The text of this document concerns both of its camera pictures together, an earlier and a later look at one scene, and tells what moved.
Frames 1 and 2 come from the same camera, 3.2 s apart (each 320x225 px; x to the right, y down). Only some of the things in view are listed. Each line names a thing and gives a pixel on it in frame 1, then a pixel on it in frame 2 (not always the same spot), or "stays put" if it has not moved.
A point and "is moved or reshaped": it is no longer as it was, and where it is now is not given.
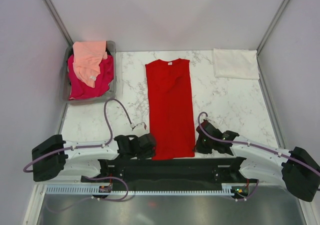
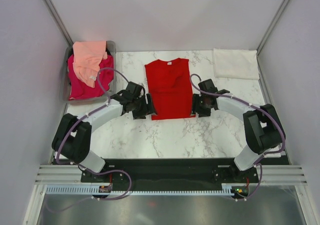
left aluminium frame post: [49, 3] stays put
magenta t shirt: [80, 88] stays put
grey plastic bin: [111, 93] stays put
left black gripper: [149, 153] → [147, 110]
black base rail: [176, 173] stays put
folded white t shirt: [236, 64] stays put
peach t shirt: [87, 56] stays put
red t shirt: [169, 85] is moved or reshaped
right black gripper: [199, 148] → [195, 108]
